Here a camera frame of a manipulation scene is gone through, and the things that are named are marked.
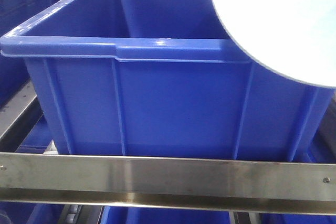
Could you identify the steel side rail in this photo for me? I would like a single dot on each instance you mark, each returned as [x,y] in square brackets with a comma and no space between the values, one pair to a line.
[18,116]

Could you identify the upper steel shelf rail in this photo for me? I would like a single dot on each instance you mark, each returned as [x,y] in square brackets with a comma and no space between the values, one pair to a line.
[207,184]

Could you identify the light blue plate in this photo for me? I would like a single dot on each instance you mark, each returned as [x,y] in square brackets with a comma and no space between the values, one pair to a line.
[294,38]

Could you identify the middle blue plastic crate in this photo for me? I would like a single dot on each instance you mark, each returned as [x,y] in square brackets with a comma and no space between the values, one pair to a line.
[159,78]

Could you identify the lower blue crate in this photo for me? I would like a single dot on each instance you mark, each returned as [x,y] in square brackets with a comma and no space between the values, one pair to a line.
[161,215]

